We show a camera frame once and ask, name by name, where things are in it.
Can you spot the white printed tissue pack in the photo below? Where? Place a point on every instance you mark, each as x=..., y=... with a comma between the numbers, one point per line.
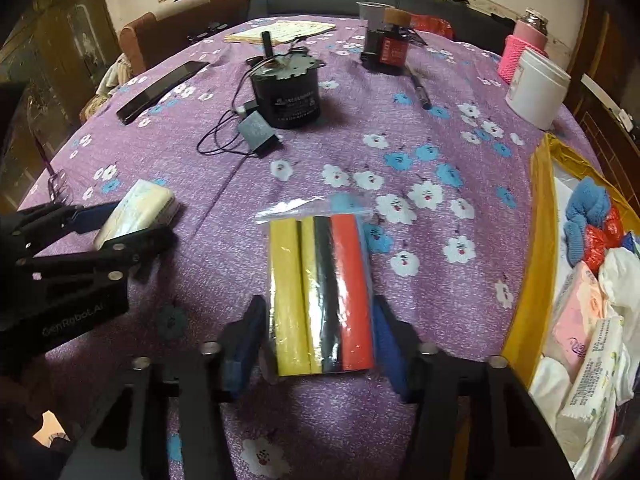
x=590, y=385

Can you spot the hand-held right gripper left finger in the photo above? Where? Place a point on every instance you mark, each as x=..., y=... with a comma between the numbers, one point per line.
x=245, y=345

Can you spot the black ink bottle with cork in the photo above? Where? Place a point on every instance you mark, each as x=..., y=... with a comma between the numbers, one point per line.
x=387, y=52

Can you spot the black smartphone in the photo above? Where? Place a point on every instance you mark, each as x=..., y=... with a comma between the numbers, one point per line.
x=160, y=90

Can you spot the yellow rimmed cardboard box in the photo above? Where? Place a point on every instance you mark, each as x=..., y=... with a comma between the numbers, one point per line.
x=542, y=240

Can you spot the white plastic jar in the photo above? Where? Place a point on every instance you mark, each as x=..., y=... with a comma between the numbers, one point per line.
x=537, y=92

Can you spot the black sofa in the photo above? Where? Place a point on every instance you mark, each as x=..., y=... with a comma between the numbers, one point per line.
x=310, y=2

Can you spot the pink tissue pack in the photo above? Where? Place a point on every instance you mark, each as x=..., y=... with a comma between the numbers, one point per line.
x=580, y=320

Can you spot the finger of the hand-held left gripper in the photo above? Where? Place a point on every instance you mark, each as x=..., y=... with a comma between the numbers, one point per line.
x=140, y=245
x=95, y=215

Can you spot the red bag on sofa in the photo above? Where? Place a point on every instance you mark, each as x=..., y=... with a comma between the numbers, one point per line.
x=435, y=25

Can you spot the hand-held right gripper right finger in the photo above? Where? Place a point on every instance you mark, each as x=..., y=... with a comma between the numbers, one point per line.
x=390, y=350

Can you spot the yellow black red tube packet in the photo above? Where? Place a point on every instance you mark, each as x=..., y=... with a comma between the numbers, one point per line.
x=350, y=300

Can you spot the pink knitted sleeve bottle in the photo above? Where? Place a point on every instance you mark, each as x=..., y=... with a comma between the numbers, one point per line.
x=515, y=55

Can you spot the white yellow tissue pack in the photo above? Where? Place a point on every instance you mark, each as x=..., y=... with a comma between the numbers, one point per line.
x=140, y=205

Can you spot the striped cloth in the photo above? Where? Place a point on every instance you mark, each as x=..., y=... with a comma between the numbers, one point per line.
x=122, y=72

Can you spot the black pen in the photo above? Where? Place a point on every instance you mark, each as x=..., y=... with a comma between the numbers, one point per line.
x=420, y=90

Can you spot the brown chair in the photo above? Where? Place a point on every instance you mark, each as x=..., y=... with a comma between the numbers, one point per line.
x=170, y=30

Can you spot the purple eyeglasses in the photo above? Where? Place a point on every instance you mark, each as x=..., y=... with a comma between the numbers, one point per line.
x=57, y=185

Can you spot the clear plastic cup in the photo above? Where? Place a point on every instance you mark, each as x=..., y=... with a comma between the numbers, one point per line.
x=370, y=12

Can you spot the blue knitted cloth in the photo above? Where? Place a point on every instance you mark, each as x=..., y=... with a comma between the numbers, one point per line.
x=585, y=205

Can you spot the black tools on chair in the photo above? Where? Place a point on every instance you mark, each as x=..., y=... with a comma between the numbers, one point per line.
x=210, y=27

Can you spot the paper notebook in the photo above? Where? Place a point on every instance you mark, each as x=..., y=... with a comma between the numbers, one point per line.
x=285, y=31

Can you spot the black electric motor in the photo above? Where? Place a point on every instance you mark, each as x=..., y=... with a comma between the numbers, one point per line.
x=285, y=95

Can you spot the dark wooden cabinet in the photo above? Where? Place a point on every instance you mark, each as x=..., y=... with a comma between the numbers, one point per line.
x=60, y=60

